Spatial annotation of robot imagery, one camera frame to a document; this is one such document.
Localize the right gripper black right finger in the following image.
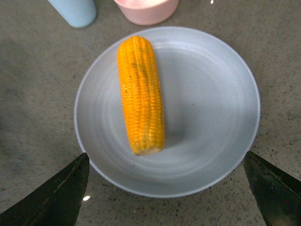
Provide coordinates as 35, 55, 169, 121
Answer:
244, 151, 301, 226

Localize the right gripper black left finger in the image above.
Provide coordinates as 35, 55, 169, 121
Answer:
0, 153, 90, 226

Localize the yellow corn cob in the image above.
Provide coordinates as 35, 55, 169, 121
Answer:
117, 36, 165, 156

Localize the light blue plate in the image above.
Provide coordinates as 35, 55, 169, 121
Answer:
74, 26, 260, 198

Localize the light blue cup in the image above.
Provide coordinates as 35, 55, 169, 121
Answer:
48, 0, 97, 28

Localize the pink bowl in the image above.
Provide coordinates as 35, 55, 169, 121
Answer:
114, 0, 179, 25

